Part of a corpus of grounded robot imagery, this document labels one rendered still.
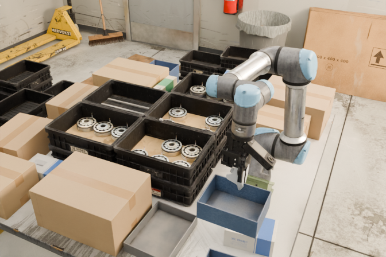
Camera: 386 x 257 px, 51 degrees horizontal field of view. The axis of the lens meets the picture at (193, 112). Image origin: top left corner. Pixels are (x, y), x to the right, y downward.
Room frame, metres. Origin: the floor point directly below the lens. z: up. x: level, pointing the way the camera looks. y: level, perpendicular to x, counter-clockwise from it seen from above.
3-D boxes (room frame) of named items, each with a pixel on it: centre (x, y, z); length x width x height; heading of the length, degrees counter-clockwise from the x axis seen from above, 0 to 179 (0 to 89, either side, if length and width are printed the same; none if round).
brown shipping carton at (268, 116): (1.90, -0.48, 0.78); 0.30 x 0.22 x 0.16; 64
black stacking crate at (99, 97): (2.00, 0.38, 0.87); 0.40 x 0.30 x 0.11; 67
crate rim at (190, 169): (1.57, 0.13, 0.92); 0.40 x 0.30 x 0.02; 67
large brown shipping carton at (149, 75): (2.39, 0.41, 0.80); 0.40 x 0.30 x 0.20; 66
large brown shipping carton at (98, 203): (1.30, 0.42, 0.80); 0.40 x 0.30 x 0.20; 66
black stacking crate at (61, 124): (1.72, 0.50, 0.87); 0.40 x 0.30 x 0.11; 67
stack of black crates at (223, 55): (3.41, -0.47, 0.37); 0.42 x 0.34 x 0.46; 65
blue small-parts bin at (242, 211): (0.97, -0.14, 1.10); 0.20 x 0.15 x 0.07; 65
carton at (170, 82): (2.25, 0.19, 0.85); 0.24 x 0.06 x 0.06; 155
